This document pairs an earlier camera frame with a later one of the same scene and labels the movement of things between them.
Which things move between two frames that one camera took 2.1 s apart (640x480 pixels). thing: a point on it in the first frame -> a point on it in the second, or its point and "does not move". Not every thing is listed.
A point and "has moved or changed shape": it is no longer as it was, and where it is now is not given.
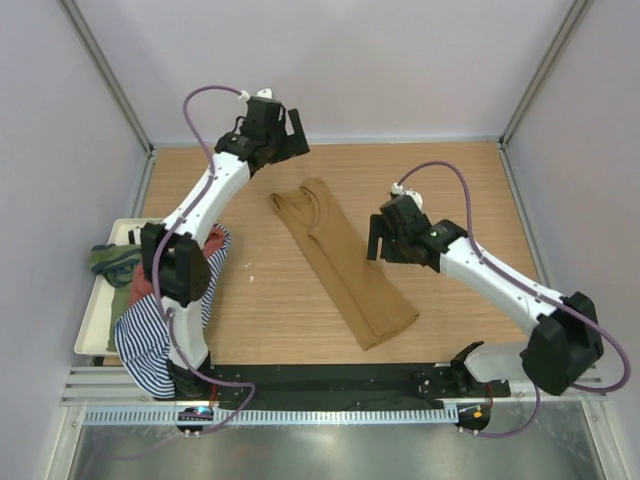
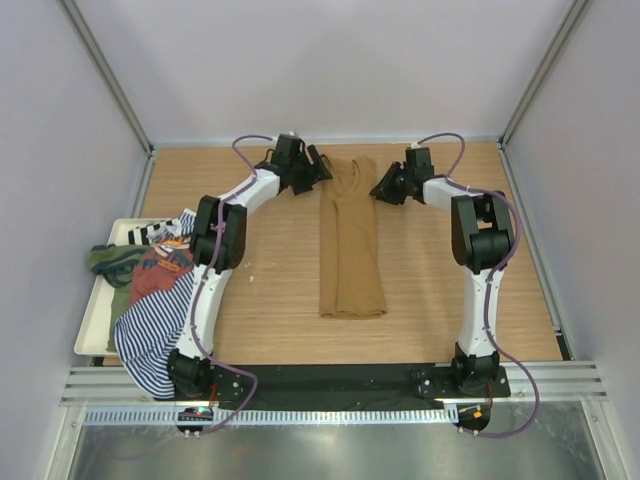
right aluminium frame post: x=575 y=11 does not move
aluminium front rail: x=107 y=386 does not move
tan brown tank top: x=368 y=302 has moved or changed shape
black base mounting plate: x=345 y=384 does not move
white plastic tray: x=92 y=339 does not move
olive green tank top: x=115 y=263 does not move
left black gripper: x=294 y=145 -> x=316 y=172
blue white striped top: x=142 y=336 does not move
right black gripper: x=379 y=228 -> x=383 y=190
